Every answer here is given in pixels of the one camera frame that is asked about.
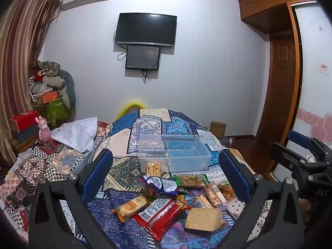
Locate striped brown curtain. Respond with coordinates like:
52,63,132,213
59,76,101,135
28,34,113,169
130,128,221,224
0,0,64,166

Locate clear packet of square crackers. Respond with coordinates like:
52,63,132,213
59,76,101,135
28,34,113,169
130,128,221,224
203,182,227,208

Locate pink rabbit toy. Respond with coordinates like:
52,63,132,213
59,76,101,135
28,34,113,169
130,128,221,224
35,116,51,146

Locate orange box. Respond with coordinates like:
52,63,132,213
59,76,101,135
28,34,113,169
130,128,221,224
35,91,59,105

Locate grey plush toy pile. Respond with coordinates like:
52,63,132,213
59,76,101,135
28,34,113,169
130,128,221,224
28,60,71,109

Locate green-edged chips packet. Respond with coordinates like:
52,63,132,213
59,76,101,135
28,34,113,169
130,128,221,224
173,174,210,188

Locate clear plastic storage container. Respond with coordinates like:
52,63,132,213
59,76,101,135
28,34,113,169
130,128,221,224
138,134,212,173

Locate clear packet of small biscuits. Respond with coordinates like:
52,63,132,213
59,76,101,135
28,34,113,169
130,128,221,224
146,162,163,177

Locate green patterned cloth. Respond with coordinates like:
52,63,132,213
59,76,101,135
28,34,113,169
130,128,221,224
32,96,71,130

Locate black monitor cables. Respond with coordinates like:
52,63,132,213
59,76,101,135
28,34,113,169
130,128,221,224
113,31,162,85

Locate red snack packet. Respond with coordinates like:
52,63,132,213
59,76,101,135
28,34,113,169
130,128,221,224
133,198,193,242

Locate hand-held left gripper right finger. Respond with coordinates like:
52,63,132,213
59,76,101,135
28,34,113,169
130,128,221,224
218,148,305,249

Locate person's right hand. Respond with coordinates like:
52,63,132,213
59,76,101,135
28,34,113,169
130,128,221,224
298,198,312,222

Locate brown wooden door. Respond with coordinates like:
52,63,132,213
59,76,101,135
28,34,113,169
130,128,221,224
255,30,303,166

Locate yellow cake packet with face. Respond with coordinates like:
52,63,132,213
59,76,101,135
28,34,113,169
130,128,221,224
111,195,151,223

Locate red box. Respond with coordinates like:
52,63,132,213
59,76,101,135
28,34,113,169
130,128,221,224
10,110,39,133

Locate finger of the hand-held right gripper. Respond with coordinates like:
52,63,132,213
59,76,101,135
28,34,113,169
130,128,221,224
287,130,316,151
269,142,310,172

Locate wooden wardrobe cabinet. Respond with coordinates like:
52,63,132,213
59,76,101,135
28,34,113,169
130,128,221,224
239,0,315,34

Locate white pillow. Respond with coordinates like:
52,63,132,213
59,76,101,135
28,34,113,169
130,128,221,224
50,116,98,153

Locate clear packet of orange snacks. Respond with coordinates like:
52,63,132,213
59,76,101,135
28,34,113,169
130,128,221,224
217,181,237,203

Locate blue snack packet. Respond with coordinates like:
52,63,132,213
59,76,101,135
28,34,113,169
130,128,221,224
139,175,178,195

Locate white sliding door with hearts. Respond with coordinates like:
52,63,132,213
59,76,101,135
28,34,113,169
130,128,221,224
285,1,332,161

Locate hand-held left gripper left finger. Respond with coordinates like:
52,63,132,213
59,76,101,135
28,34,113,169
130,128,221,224
28,148,115,249

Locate dark grey box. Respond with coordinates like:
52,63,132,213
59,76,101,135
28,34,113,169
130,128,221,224
13,128,40,143

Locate yellow round object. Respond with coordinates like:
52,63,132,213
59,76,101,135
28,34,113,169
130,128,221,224
116,99,146,121

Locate small black wall monitor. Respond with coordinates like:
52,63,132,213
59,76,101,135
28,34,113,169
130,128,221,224
125,45,161,71

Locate brown cardboard box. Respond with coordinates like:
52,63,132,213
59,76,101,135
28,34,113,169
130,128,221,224
209,121,227,137

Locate small wall label sticker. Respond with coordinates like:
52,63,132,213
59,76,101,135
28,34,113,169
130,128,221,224
315,61,332,75

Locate bread slice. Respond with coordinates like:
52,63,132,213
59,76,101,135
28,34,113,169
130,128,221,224
184,207,227,237

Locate wall-mounted black television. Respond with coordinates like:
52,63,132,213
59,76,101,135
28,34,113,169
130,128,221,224
114,12,178,48

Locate grey-blue round cushion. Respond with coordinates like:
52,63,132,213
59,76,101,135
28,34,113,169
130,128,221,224
59,70,77,111

